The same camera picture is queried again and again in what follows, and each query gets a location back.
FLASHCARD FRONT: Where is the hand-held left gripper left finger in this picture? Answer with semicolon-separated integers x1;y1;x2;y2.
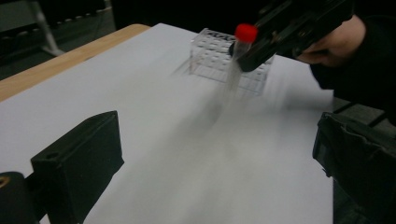
30;110;125;224

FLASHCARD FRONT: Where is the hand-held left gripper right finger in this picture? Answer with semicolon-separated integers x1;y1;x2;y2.
312;111;396;220

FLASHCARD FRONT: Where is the red-capped clear test tube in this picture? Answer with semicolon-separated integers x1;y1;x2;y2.
211;23;260;124

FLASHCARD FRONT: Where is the white table mat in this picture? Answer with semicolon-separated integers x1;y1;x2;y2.
0;22;335;224

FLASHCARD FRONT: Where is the grey metal stand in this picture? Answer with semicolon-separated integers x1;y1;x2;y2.
26;0;65;58

